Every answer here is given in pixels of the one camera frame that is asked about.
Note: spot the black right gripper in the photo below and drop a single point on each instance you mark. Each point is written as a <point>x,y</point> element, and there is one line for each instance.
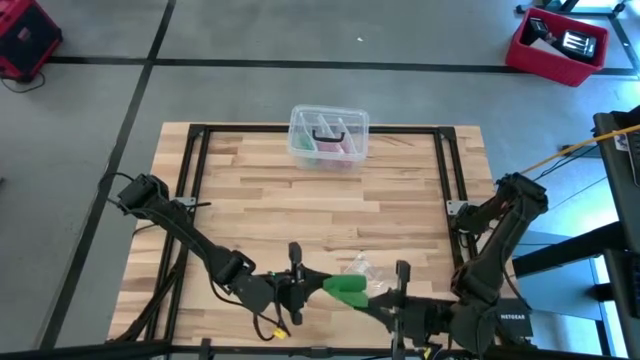
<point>415,315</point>

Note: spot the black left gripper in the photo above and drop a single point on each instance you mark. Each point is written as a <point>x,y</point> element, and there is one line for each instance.
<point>292,290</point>

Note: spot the green elastic bandage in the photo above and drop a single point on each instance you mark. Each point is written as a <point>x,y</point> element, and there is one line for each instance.
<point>347,290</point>

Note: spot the clear plastic zip bag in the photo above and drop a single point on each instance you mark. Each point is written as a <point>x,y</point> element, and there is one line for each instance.
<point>377,272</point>

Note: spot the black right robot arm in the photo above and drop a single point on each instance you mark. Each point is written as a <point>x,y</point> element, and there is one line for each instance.
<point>495,260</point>

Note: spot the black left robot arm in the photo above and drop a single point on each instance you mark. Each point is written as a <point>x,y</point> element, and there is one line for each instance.
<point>185,235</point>

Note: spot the magenta bandage roll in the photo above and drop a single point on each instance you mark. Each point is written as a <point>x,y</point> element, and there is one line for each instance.
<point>344,150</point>

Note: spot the pink bandage roll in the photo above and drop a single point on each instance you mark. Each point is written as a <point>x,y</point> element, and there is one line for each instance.
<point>327,147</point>

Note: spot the teal bandage roll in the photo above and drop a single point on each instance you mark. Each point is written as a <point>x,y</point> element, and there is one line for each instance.
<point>305,142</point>

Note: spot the clear plastic storage box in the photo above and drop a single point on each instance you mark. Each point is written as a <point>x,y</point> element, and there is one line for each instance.
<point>327,120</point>

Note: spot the black desk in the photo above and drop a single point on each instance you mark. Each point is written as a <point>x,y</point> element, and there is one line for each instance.
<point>615,200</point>

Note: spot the red plastic bin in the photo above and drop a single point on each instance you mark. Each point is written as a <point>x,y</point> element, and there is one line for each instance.
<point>545,65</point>

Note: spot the black device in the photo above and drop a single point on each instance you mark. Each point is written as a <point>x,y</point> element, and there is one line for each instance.
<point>577,45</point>
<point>537,27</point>

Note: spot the red and black generator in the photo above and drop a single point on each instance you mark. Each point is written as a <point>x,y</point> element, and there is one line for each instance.
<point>25,35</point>

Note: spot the black Netgear network switch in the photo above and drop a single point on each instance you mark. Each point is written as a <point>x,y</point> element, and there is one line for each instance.
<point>517,320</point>

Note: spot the black aluminium rig frame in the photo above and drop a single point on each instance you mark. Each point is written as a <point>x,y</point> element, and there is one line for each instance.
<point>320,129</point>

